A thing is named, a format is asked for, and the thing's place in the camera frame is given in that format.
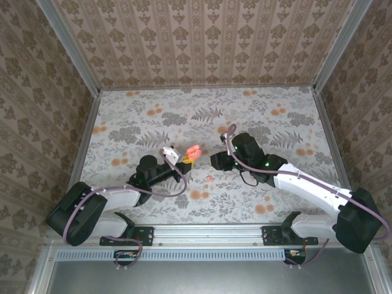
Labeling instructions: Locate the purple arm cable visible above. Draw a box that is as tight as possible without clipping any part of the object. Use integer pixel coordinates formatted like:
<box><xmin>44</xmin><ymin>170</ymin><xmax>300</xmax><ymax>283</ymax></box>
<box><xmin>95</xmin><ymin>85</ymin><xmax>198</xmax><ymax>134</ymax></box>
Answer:
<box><xmin>226</xmin><ymin>123</ymin><xmax>391</xmax><ymax>270</ymax></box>
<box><xmin>62</xmin><ymin>154</ymin><xmax>188</xmax><ymax>272</ymax></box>

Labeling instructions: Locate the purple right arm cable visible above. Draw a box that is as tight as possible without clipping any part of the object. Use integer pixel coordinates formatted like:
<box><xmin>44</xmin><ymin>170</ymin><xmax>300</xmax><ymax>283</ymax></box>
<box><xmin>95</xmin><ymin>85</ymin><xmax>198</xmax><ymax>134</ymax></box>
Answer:
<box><xmin>226</xmin><ymin>123</ymin><xmax>391</xmax><ymax>270</ymax></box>

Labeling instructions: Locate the thin black cable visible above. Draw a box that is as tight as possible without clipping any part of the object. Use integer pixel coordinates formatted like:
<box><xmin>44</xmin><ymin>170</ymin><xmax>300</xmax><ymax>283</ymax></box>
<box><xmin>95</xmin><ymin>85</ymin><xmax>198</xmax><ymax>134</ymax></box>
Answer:
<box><xmin>239</xmin><ymin>170</ymin><xmax>262</xmax><ymax>187</ymax></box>

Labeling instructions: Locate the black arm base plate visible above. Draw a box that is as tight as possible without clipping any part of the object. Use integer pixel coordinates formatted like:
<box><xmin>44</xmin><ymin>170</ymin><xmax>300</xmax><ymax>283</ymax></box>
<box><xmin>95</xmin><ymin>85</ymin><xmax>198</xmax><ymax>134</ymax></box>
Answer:
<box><xmin>262</xmin><ymin>225</ymin><xmax>319</xmax><ymax>247</ymax></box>
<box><xmin>100</xmin><ymin>225</ymin><xmax>154</xmax><ymax>247</ymax></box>

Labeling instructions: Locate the pink rectangular charging case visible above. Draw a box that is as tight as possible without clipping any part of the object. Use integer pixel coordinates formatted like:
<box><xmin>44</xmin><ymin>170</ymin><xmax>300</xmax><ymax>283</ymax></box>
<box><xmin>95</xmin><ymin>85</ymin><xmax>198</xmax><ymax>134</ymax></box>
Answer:
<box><xmin>186</xmin><ymin>143</ymin><xmax>204</xmax><ymax>160</ymax></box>

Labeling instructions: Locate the aluminium frame post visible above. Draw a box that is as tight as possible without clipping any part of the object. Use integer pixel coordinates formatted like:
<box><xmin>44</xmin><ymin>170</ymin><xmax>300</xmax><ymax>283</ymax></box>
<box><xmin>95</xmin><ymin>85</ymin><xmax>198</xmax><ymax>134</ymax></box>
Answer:
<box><xmin>35</xmin><ymin>0</ymin><xmax>102</xmax><ymax>96</ymax></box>
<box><xmin>312</xmin><ymin>0</ymin><xmax>374</xmax><ymax>92</ymax></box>

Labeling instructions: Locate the grey metal sheet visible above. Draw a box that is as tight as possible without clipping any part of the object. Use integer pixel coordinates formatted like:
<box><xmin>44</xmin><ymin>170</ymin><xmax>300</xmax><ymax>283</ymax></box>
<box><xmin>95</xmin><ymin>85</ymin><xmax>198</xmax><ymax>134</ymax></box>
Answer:
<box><xmin>29</xmin><ymin>244</ymin><xmax>388</xmax><ymax>294</ymax></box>

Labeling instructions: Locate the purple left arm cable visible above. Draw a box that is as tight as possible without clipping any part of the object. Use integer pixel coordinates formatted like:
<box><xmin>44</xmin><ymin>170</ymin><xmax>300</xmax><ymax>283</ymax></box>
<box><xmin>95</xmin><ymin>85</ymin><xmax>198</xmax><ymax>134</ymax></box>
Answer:
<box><xmin>62</xmin><ymin>154</ymin><xmax>188</xmax><ymax>272</ymax></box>

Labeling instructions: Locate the aluminium mounting rail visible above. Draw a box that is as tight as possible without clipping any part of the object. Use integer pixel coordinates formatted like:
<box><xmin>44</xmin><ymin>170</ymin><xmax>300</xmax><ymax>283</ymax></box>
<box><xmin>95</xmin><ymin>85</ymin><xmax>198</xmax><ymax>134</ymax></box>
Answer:
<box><xmin>45</xmin><ymin>223</ymin><xmax>376</xmax><ymax>246</ymax></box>

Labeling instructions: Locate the aluminium side rail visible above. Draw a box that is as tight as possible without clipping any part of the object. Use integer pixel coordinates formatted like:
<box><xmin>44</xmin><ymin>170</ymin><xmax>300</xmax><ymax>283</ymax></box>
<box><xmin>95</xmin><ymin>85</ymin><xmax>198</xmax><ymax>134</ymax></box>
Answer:
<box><xmin>312</xmin><ymin>88</ymin><xmax>364</xmax><ymax>223</ymax></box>
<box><xmin>70</xmin><ymin>91</ymin><xmax>102</xmax><ymax>198</ymax></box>

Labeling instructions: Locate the slotted cable duct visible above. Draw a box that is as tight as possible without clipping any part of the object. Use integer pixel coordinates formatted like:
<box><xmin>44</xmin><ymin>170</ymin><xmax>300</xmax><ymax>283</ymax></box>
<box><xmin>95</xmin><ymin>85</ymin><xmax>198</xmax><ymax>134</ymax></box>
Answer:
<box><xmin>56</xmin><ymin>248</ymin><xmax>285</xmax><ymax>262</ymax></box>

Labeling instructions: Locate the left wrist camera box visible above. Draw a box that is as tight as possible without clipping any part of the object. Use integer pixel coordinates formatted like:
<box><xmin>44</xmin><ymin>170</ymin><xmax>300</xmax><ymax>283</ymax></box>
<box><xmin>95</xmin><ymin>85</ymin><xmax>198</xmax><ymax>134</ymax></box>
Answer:
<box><xmin>161</xmin><ymin>146</ymin><xmax>182</xmax><ymax>166</ymax></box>

